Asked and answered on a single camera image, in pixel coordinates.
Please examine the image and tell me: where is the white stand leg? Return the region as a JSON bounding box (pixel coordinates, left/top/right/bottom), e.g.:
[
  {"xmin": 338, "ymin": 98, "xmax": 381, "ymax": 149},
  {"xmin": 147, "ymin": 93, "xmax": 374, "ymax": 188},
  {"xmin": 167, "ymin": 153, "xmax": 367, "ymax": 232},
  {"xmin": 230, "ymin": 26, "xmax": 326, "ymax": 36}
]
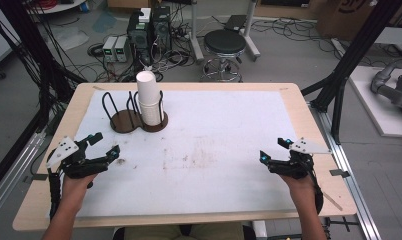
[
  {"xmin": 242, "ymin": 0, "xmax": 261, "ymax": 62},
  {"xmin": 188, "ymin": 0, "xmax": 206, "ymax": 64}
]

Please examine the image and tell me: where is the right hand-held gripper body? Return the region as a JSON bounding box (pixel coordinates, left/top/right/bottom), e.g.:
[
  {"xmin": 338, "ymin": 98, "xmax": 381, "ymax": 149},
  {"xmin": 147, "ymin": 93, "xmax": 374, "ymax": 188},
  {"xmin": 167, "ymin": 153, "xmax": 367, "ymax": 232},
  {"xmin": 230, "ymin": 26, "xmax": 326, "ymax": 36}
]
[{"xmin": 268, "ymin": 137, "xmax": 332, "ymax": 181}]

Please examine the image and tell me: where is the stack of white paper cups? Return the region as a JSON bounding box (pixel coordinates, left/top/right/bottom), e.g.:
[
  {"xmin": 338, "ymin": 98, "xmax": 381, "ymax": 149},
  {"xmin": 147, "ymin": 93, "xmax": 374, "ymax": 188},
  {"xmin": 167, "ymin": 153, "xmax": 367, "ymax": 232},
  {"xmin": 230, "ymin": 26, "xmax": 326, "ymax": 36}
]
[{"xmin": 135, "ymin": 70, "xmax": 165, "ymax": 127}]

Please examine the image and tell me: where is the small white box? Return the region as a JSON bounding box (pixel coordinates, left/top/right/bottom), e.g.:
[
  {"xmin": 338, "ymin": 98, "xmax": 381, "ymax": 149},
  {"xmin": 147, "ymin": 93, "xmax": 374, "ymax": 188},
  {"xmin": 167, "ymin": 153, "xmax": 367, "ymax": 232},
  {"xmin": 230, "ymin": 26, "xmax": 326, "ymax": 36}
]
[{"xmin": 137, "ymin": 7, "xmax": 153, "ymax": 24}]

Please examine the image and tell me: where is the tangle of floor cables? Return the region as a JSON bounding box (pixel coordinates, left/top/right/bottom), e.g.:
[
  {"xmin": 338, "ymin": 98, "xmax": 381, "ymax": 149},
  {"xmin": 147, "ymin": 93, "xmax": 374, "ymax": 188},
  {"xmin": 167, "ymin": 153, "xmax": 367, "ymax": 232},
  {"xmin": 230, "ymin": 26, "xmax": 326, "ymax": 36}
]
[{"xmin": 252, "ymin": 17, "xmax": 337, "ymax": 54}]

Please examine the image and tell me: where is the white platform board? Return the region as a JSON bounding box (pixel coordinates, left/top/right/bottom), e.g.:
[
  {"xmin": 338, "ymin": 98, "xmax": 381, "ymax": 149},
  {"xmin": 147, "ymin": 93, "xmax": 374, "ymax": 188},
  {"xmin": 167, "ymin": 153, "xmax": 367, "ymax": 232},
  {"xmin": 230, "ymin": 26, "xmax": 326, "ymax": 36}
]
[{"xmin": 348, "ymin": 65, "xmax": 402, "ymax": 139}]

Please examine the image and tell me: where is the black computer tower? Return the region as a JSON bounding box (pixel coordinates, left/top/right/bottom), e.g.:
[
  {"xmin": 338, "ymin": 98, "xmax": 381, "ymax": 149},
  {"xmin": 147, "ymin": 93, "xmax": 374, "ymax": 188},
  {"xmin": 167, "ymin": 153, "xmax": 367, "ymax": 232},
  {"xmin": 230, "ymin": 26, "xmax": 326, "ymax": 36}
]
[
  {"xmin": 151, "ymin": 5, "xmax": 173, "ymax": 52},
  {"xmin": 126, "ymin": 12, "xmax": 154, "ymax": 65}
]

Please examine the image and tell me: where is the person's right hand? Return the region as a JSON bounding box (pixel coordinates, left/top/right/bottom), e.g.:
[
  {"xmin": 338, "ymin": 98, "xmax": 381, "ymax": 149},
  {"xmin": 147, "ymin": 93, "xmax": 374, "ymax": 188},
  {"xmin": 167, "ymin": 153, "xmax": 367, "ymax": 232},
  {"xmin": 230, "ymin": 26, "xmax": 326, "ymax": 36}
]
[{"xmin": 278, "ymin": 174, "xmax": 319, "ymax": 207}]

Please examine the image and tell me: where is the person's left hand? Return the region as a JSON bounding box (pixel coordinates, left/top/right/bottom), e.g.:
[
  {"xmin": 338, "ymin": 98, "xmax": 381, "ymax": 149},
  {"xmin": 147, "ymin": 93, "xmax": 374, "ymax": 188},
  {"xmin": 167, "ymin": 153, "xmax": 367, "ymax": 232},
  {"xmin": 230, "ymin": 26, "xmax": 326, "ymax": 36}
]
[{"xmin": 61, "ymin": 173, "xmax": 98, "ymax": 212}]

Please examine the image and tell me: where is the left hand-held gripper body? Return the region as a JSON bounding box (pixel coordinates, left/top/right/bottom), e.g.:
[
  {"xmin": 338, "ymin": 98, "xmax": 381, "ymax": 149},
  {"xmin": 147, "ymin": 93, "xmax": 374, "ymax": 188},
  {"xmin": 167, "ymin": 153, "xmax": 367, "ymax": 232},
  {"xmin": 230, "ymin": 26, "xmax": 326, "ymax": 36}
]
[{"xmin": 45, "ymin": 135, "xmax": 110, "ymax": 179}]

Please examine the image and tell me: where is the grey bench power supply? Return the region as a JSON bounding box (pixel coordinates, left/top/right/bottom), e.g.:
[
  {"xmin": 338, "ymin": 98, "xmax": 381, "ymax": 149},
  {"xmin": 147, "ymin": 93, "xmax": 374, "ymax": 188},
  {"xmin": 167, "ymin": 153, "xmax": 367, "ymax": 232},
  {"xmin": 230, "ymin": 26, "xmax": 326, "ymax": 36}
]
[
  {"xmin": 114, "ymin": 35, "xmax": 131, "ymax": 63},
  {"xmin": 101, "ymin": 35, "xmax": 119, "ymax": 63}
]

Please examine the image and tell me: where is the aluminium rail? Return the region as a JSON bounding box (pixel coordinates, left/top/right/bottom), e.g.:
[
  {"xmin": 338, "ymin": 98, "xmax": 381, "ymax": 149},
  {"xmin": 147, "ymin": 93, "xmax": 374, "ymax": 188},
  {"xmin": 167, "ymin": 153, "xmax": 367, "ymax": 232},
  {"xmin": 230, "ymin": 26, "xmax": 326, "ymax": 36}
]
[
  {"xmin": 0, "ymin": 131, "xmax": 47, "ymax": 223},
  {"xmin": 309, "ymin": 102, "xmax": 383, "ymax": 240}
]

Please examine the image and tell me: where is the cardboard box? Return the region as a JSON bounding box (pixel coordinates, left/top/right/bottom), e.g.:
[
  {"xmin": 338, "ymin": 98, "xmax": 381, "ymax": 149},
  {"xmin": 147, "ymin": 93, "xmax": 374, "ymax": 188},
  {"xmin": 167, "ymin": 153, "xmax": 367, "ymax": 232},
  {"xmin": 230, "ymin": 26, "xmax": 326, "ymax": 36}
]
[{"xmin": 316, "ymin": 0, "xmax": 377, "ymax": 42}]

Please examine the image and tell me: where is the black braided cable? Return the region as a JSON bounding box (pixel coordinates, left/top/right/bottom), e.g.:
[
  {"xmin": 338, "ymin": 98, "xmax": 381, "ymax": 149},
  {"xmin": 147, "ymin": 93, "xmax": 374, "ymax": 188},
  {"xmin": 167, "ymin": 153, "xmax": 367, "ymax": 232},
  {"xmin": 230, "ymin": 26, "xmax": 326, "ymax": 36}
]
[
  {"xmin": 309, "ymin": 166, "xmax": 325, "ymax": 215},
  {"xmin": 47, "ymin": 168, "xmax": 62, "ymax": 220}
]

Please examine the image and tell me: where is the black metal frame stand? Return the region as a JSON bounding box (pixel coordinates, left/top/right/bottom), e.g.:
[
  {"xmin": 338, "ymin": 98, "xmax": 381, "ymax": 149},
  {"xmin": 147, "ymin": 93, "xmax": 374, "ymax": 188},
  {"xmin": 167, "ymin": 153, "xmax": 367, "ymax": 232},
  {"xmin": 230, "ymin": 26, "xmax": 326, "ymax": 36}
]
[
  {"xmin": 0, "ymin": 0, "xmax": 87, "ymax": 132},
  {"xmin": 301, "ymin": 0, "xmax": 396, "ymax": 145}
]

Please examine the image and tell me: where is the black round stool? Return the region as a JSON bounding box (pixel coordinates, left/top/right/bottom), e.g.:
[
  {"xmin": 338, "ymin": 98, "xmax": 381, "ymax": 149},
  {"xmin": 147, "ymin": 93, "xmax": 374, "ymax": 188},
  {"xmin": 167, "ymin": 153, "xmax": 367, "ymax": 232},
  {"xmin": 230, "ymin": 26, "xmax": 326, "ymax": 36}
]
[{"xmin": 199, "ymin": 28, "xmax": 248, "ymax": 83}]

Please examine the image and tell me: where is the dark wooden wire cup holder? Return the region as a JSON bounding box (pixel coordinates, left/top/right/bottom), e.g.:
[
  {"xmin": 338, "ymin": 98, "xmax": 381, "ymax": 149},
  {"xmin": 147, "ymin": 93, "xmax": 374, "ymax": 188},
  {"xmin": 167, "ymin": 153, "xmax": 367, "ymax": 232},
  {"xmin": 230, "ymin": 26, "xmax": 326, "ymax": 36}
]
[{"xmin": 101, "ymin": 89, "xmax": 169, "ymax": 134}]

